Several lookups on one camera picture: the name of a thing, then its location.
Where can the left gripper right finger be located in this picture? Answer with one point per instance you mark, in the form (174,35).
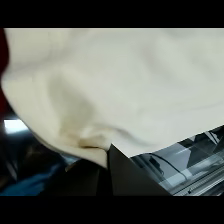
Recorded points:
(133,176)

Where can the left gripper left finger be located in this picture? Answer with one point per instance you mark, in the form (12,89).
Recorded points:
(80,180)

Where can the cream garment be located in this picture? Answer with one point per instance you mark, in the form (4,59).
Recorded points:
(116,83)

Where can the blue garment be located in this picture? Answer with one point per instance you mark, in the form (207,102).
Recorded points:
(30,185)

